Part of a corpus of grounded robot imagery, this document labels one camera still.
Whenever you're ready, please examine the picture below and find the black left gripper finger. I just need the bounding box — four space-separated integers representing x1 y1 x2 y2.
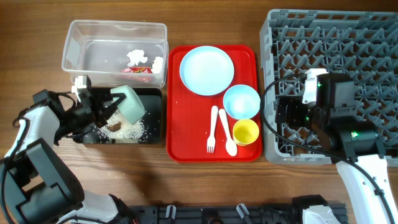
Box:
102 93 126 108
99 106 118 124

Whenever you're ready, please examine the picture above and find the green bowl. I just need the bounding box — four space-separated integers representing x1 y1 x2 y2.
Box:
110 85 146 124

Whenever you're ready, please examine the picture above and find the brown food scrap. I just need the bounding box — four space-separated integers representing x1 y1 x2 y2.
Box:
106 122 121 132

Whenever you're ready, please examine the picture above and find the white rice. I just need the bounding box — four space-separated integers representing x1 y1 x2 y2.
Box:
97 110 146 143

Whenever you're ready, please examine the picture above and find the red snack wrapper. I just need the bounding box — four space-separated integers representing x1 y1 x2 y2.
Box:
121 67 152 73

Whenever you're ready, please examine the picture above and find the light blue bowl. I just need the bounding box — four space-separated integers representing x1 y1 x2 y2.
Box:
223 84 261 120

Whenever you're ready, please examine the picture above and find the white tissue ball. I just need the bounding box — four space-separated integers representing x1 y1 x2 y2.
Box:
127 49 147 67

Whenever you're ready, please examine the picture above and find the yellow cup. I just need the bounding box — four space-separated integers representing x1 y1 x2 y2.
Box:
233 119 259 146

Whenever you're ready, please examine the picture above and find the white tissue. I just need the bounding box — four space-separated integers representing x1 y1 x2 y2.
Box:
151 57 164 73

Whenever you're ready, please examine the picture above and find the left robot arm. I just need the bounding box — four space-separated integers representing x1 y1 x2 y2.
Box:
1 86 140 223

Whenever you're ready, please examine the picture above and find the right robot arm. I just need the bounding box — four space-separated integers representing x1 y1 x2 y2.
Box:
261 73 397 223

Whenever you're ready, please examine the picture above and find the black waste tray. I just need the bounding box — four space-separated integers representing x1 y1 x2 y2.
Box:
73 88 162 144

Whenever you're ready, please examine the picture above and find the clear plastic waste bin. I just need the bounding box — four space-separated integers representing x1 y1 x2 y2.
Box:
62 20 169 88

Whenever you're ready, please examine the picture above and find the grey dishwasher rack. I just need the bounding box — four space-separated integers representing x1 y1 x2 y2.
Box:
260 9 397 167

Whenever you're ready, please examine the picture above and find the white plastic spoon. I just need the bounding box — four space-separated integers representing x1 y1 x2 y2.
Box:
218 109 238 157

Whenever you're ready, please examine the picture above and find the white plastic fork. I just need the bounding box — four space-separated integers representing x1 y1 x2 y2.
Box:
206 105 218 153

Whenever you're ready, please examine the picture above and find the light blue plate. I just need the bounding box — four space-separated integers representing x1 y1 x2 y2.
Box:
179 46 234 96

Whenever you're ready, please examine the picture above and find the red serving tray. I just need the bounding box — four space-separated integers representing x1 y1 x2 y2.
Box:
166 45 262 163

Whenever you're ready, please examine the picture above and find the right black cable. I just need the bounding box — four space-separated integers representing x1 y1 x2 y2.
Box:
259 73 398 224

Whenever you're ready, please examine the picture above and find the black mounting rail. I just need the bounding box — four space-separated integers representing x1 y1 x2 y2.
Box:
127 203 348 224

